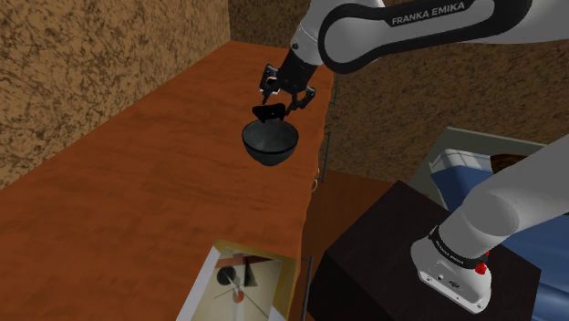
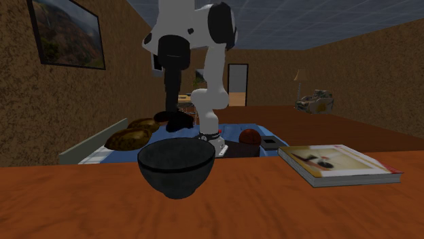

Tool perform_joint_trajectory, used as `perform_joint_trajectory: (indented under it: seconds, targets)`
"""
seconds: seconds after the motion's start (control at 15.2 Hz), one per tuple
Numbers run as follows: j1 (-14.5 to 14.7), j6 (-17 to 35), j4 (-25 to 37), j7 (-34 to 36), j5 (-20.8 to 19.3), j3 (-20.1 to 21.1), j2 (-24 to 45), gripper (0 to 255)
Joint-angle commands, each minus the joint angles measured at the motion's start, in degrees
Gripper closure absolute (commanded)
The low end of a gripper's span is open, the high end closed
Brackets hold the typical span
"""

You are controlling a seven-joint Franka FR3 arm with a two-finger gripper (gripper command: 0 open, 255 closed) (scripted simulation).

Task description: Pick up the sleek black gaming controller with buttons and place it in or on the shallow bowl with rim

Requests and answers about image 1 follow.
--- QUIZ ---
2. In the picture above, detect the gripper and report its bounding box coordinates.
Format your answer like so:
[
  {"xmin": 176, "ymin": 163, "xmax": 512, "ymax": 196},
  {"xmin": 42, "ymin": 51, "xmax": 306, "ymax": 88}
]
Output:
[{"xmin": 259, "ymin": 47, "xmax": 322, "ymax": 118}]

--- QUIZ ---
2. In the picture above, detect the black rectangular box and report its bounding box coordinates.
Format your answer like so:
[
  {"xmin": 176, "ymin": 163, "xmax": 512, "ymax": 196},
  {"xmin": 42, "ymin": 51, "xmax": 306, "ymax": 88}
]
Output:
[{"xmin": 252, "ymin": 103, "xmax": 287, "ymax": 124}]

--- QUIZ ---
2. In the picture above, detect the black bowl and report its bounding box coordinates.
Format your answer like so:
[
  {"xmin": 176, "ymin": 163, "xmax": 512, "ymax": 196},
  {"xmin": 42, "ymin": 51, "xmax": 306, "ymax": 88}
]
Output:
[{"xmin": 241, "ymin": 119, "xmax": 300, "ymax": 168}]

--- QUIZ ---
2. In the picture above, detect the brown wooden chest of drawers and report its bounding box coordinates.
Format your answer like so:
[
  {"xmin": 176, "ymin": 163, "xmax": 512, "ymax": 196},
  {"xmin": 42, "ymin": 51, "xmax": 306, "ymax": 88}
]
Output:
[{"xmin": 0, "ymin": 40, "xmax": 398, "ymax": 321}]

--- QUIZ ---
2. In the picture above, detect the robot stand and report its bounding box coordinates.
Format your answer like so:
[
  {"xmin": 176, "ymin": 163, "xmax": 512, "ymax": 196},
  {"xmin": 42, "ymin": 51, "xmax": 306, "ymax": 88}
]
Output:
[{"xmin": 306, "ymin": 179, "xmax": 543, "ymax": 321}]

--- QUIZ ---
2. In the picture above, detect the book with abstract art cover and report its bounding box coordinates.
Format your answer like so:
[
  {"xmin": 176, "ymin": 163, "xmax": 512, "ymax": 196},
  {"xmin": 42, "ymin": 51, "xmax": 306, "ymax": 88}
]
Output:
[{"xmin": 175, "ymin": 239, "xmax": 298, "ymax": 321}]

